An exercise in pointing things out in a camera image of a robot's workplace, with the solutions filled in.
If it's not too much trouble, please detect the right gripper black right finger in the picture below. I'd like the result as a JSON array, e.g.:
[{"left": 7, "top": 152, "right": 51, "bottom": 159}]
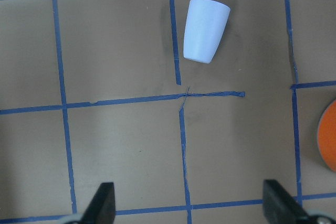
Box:
[{"left": 262, "top": 179, "right": 310, "bottom": 224}]

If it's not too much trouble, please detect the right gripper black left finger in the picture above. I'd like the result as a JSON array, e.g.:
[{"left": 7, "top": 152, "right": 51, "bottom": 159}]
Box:
[{"left": 80, "top": 182, "right": 116, "bottom": 224}]

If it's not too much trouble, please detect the light blue plastic cup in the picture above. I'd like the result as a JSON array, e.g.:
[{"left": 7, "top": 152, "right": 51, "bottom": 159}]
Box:
[{"left": 183, "top": 0, "right": 230, "bottom": 63}]

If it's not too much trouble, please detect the orange can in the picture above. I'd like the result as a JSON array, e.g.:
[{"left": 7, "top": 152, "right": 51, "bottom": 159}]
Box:
[{"left": 317, "top": 100, "right": 335, "bottom": 172}]

